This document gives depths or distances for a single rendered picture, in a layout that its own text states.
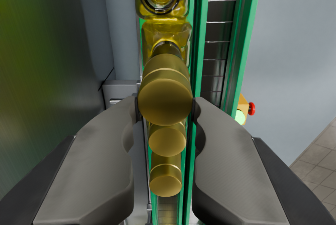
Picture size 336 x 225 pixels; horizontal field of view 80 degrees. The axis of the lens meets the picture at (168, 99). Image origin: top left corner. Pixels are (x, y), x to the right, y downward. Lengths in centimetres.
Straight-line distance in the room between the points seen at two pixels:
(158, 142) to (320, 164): 219
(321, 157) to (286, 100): 158
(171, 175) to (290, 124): 62
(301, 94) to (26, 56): 69
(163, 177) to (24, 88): 15
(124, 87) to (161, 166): 29
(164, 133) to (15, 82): 13
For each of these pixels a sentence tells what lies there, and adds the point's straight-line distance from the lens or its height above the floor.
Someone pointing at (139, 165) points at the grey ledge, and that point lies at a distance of 62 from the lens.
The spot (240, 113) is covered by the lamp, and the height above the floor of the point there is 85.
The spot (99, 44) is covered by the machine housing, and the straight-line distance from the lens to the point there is 49.
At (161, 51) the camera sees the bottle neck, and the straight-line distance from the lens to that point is 18.
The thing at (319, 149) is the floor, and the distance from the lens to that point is 219.
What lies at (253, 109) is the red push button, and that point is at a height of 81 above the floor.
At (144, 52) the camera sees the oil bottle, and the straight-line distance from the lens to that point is 22.
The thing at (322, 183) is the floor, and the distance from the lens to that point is 256.
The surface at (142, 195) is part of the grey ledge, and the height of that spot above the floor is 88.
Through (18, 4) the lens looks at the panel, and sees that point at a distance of 22.
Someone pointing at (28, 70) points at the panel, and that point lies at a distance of 22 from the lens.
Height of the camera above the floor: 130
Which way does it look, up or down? 61 degrees down
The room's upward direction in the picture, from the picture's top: 180 degrees counter-clockwise
